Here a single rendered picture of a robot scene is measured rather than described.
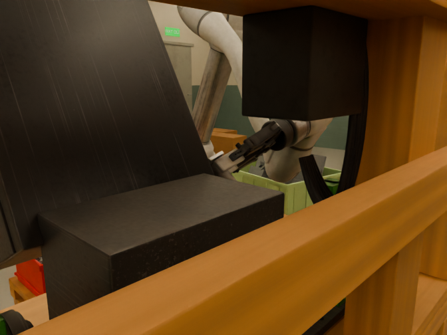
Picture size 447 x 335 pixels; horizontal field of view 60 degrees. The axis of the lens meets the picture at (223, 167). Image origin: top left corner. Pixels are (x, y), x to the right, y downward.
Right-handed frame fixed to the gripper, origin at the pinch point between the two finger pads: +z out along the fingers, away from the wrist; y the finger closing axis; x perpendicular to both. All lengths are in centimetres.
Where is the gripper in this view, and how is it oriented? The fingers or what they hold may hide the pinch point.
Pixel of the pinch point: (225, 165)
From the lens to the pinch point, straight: 81.0
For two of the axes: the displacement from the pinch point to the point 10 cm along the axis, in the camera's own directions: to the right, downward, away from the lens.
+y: 3.7, -5.4, -7.6
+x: 6.5, 7.4, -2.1
